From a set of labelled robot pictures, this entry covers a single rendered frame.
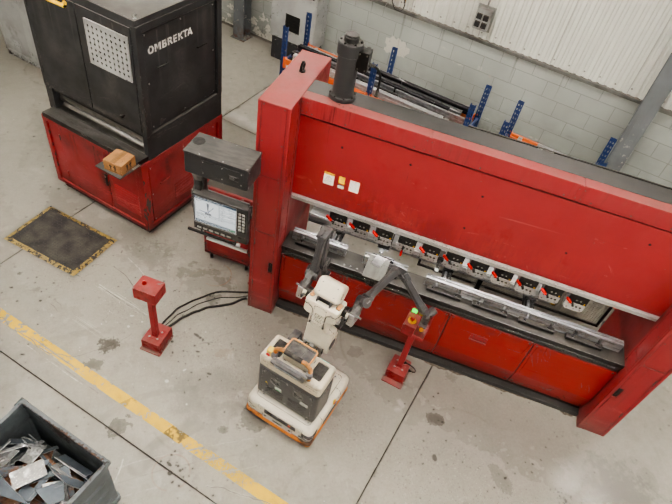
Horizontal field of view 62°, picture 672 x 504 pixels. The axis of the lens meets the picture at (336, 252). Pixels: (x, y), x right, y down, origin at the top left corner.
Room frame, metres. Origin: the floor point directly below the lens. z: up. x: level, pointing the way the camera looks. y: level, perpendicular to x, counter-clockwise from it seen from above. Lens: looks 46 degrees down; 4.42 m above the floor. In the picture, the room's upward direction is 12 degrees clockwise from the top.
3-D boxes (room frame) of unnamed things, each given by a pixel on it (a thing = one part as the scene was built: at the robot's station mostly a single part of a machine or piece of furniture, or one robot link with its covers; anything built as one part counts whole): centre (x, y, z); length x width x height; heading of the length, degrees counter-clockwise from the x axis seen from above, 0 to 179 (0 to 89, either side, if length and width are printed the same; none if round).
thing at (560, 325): (3.18, -1.63, 0.92); 1.67 x 0.06 x 0.10; 80
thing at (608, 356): (3.25, -1.02, 0.85); 3.00 x 0.21 x 0.04; 80
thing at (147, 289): (2.74, 1.41, 0.41); 0.25 x 0.20 x 0.83; 170
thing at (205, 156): (3.16, 0.93, 1.53); 0.51 x 0.25 x 0.85; 80
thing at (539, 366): (3.25, -1.02, 0.42); 3.00 x 0.21 x 0.83; 80
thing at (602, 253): (3.29, -1.02, 1.74); 3.00 x 0.08 x 0.80; 80
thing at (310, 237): (3.50, 0.16, 0.92); 0.50 x 0.06 x 0.10; 80
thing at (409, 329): (2.96, -0.78, 0.75); 0.20 x 0.16 x 0.18; 72
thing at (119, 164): (3.86, 2.12, 1.04); 0.30 x 0.26 x 0.12; 68
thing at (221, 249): (4.02, 1.03, 0.50); 0.50 x 0.50 x 1.00; 80
